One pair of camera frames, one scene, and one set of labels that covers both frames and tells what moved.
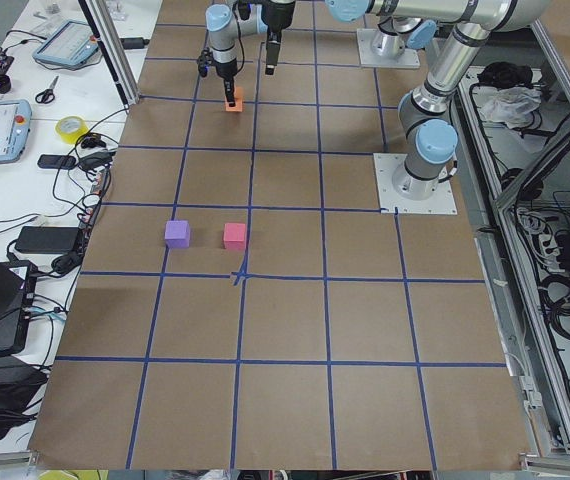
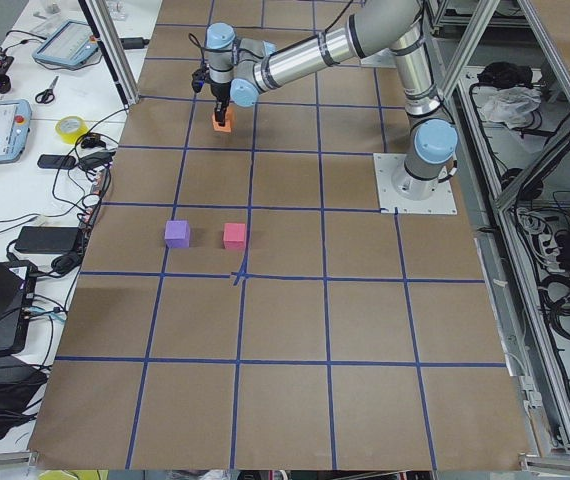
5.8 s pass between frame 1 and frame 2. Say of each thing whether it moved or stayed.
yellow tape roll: stayed
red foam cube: stayed
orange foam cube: moved
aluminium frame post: stayed
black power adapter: stayed
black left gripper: moved
